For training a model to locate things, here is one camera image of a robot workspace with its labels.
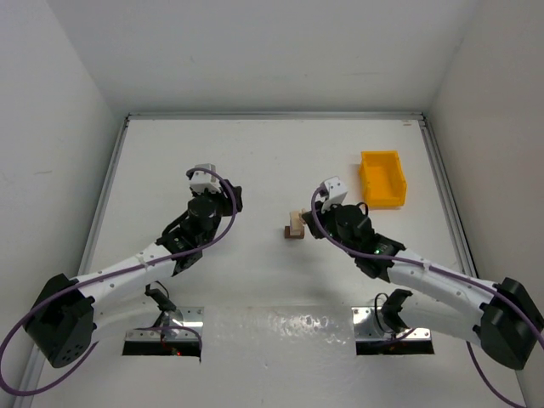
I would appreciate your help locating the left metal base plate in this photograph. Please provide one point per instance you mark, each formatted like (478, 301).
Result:
(183, 325)

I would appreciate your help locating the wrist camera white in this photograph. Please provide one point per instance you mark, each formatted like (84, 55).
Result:
(333, 191)
(204, 180)

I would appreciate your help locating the metal base plate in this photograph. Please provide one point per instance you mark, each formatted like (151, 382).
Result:
(370, 327)
(183, 325)

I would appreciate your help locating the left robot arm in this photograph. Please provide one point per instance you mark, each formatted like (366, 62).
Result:
(72, 314)

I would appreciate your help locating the yellow plastic bin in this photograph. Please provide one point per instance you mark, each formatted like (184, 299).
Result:
(383, 183)

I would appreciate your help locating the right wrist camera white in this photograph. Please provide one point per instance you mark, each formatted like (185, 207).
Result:
(333, 191)

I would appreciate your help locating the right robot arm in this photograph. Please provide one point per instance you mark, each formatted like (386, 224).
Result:
(501, 318)

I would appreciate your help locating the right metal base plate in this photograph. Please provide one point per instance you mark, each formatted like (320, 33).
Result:
(370, 327)

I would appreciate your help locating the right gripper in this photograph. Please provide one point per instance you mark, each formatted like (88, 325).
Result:
(311, 221)

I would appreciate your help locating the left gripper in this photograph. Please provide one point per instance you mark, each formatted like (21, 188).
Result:
(232, 196)

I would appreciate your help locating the beige wood plank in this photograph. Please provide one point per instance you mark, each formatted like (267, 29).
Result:
(296, 223)

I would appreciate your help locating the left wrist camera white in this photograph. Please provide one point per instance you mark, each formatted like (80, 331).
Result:
(204, 180)

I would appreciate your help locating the brown rectangular wood block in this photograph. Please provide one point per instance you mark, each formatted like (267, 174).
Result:
(297, 234)

